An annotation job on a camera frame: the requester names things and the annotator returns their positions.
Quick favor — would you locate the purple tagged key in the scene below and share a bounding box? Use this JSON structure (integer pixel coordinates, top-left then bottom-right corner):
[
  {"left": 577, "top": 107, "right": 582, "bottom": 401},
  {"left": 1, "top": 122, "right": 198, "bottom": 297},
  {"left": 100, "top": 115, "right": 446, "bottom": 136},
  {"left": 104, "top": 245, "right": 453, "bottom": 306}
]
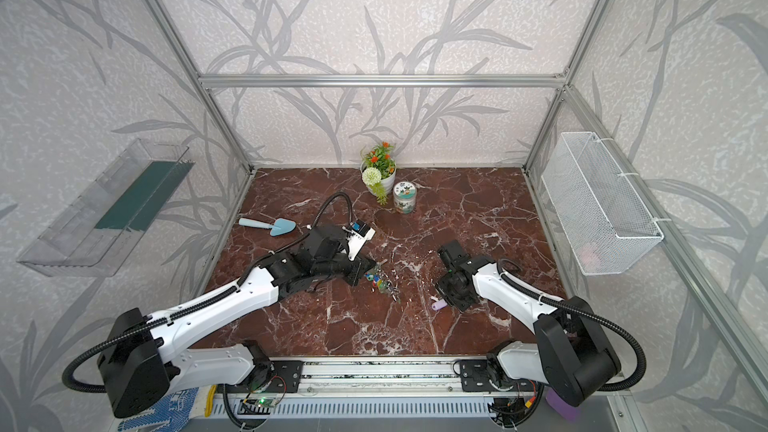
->
[{"left": 431, "top": 299, "right": 448, "bottom": 311}]

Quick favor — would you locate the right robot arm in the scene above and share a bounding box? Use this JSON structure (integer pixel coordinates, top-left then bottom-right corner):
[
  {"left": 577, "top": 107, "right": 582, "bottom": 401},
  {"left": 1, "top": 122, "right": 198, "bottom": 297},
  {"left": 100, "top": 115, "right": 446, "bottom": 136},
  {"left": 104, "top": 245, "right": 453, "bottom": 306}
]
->
[{"left": 435, "top": 241, "right": 621, "bottom": 407}]

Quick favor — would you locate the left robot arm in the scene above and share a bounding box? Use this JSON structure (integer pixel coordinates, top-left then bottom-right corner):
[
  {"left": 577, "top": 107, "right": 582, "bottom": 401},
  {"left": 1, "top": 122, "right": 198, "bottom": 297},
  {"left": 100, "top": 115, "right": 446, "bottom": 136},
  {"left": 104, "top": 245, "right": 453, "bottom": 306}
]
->
[{"left": 97, "top": 221, "right": 376, "bottom": 418}]

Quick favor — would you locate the light blue toy shovel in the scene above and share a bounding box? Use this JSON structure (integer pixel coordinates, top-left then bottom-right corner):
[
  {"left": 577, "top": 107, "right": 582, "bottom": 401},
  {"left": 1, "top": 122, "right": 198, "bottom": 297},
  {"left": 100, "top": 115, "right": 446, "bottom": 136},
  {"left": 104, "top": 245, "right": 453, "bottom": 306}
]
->
[{"left": 238, "top": 217, "right": 296, "bottom": 237}]

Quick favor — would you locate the potted flower plant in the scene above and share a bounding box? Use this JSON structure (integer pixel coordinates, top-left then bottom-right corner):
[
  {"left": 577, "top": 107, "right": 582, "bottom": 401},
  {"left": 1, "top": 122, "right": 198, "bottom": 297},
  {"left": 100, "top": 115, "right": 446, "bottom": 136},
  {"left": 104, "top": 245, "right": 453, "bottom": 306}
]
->
[{"left": 361, "top": 141, "right": 397, "bottom": 206}]

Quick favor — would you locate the round green tin can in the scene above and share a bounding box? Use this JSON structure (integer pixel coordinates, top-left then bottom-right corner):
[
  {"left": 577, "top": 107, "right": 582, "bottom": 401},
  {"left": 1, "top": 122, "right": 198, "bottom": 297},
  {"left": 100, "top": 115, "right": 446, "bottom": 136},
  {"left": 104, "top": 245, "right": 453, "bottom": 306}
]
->
[{"left": 393, "top": 181, "right": 417, "bottom": 214}]

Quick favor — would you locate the green circuit board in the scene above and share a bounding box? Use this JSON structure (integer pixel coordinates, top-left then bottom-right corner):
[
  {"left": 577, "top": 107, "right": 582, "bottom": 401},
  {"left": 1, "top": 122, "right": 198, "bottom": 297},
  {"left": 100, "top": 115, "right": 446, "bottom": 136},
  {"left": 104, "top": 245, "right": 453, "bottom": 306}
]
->
[{"left": 238, "top": 397, "right": 276, "bottom": 416}]

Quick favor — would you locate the purple toy shovel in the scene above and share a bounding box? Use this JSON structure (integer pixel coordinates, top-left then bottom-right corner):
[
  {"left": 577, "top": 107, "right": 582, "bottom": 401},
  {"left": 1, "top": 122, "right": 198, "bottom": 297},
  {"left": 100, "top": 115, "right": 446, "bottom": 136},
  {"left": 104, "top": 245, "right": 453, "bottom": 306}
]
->
[{"left": 545, "top": 388, "right": 580, "bottom": 422}]

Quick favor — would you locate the blue dotted work glove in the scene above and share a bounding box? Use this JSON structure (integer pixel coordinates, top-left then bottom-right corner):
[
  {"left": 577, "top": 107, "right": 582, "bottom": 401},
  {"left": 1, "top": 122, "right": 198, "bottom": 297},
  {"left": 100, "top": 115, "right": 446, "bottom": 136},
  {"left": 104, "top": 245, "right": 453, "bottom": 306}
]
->
[{"left": 113, "top": 388, "right": 203, "bottom": 432}]

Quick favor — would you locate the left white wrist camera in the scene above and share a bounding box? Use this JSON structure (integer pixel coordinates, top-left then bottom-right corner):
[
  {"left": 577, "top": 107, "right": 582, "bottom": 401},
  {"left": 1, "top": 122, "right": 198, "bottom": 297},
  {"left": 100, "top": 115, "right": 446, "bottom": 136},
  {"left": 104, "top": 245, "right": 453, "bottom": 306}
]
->
[{"left": 348, "top": 220, "right": 375, "bottom": 260}]

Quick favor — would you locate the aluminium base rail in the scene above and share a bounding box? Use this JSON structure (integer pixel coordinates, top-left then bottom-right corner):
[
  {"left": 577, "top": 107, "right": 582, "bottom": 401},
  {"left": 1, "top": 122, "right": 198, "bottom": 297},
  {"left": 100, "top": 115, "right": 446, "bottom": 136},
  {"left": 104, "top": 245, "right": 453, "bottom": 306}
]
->
[{"left": 122, "top": 355, "right": 631, "bottom": 400}]

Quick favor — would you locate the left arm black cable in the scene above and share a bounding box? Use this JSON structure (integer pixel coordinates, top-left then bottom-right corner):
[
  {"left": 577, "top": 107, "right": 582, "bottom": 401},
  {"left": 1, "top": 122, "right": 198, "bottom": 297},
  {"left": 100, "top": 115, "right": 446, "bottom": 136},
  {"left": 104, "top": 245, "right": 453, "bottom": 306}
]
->
[{"left": 61, "top": 191, "right": 355, "bottom": 395}]

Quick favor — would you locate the white wire mesh basket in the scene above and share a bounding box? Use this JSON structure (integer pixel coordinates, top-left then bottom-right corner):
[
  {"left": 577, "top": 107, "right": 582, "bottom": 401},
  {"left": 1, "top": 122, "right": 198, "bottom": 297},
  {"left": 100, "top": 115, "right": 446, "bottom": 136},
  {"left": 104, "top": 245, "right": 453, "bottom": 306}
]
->
[{"left": 542, "top": 132, "right": 664, "bottom": 276}]

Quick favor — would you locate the clear plastic wall shelf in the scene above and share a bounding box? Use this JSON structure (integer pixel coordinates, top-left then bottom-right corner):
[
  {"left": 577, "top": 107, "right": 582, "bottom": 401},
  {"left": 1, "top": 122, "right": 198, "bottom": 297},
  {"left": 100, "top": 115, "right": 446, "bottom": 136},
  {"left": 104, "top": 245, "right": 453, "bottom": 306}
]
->
[{"left": 17, "top": 139, "right": 194, "bottom": 278}]

